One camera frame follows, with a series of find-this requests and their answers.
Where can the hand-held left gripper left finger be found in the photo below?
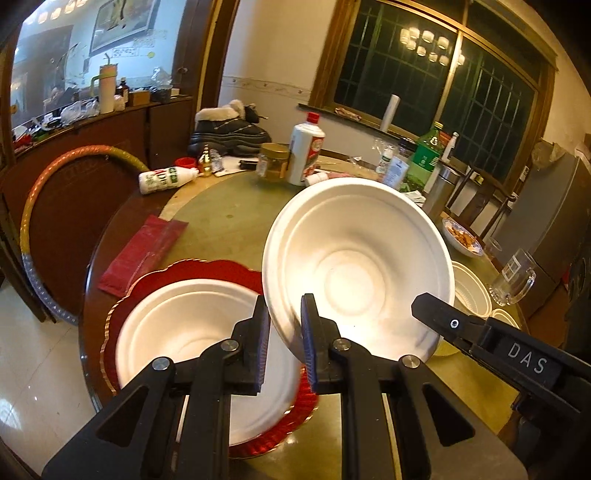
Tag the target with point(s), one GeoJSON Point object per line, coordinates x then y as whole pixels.
{"type": "Point", "coordinates": [263, 350]}

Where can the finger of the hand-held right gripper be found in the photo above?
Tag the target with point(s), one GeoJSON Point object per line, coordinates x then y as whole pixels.
{"type": "Point", "coordinates": [443, 318]}

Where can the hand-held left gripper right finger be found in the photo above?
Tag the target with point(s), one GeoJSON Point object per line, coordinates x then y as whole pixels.
{"type": "Point", "coordinates": [308, 350]}

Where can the white paper bowl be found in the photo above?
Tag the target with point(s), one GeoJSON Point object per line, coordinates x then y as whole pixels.
{"type": "Point", "coordinates": [360, 267]}
{"type": "Point", "coordinates": [184, 323]}

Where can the red scalloped plate white sticker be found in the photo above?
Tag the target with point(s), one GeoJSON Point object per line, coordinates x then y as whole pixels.
{"type": "Point", "coordinates": [111, 332]}

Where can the glass beer mug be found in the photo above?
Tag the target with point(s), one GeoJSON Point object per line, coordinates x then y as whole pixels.
{"type": "Point", "coordinates": [512, 277]}

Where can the blue white plate of food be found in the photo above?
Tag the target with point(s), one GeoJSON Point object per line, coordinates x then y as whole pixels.
{"type": "Point", "coordinates": [461, 237]}

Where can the wooden chair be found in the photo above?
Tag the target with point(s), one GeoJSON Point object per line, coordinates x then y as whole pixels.
{"type": "Point", "coordinates": [480, 198]}

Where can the steel thermos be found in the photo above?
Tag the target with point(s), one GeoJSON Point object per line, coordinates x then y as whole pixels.
{"type": "Point", "coordinates": [438, 189]}

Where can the grey refrigerator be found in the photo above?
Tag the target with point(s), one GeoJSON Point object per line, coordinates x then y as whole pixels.
{"type": "Point", "coordinates": [549, 221]}

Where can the tall white printed container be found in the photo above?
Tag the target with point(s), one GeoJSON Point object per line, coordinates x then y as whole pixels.
{"type": "Point", "coordinates": [397, 170]}

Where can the green plastic bottle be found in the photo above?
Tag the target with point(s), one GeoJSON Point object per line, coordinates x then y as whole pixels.
{"type": "Point", "coordinates": [425, 157]}

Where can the white spray bottle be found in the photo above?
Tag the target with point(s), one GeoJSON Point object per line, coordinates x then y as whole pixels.
{"type": "Point", "coordinates": [451, 146]}

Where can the clear bottle black lid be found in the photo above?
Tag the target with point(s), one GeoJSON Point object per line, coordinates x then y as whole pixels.
{"type": "Point", "coordinates": [407, 147]}

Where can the jar with gold lid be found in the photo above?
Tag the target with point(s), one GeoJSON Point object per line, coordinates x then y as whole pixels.
{"type": "Point", "coordinates": [273, 164]}

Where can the crumpled plastic bag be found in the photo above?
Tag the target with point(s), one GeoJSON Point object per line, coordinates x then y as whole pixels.
{"type": "Point", "coordinates": [547, 154]}

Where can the small gold perfume bottle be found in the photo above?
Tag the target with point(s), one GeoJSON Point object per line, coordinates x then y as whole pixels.
{"type": "Point", "coordinates": [206, 164]}

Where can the white milk bottle green label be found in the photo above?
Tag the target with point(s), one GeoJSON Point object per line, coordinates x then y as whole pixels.
{"type": "Point", "coordinates": [161, 181]}

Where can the white liquor bottle red cap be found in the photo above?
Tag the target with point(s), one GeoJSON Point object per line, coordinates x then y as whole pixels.
{"type": "Point", "coordinates": [304, 152]}

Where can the red lid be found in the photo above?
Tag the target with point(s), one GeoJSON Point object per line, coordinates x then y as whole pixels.
{"type": "Point", "coordinates": [186, 163]}

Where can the plastic wrap roll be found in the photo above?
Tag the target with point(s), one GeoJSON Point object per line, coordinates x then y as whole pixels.
{"type": "Point", "coordinates": [389, 113]}

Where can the wooden framed window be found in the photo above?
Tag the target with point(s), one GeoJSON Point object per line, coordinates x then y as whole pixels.
{"type": "Point", "coordinates": [415, 60]}

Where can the hula hoop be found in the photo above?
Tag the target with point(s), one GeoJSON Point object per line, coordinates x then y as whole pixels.
{"type": "Point", "coordinates": [30, 221]}

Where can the wooden sideboard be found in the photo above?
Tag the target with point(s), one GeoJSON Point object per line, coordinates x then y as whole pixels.
{"type": "Point", "coordinates": [92, 138]}

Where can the brown glass bottle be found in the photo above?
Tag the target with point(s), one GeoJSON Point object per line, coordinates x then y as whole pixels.
{"type": "Point", "coordinates": [122, 94]}

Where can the framed wall picture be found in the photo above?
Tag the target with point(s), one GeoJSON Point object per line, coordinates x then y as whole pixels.
{"type": "Point", "coordinates": [124, 23]}

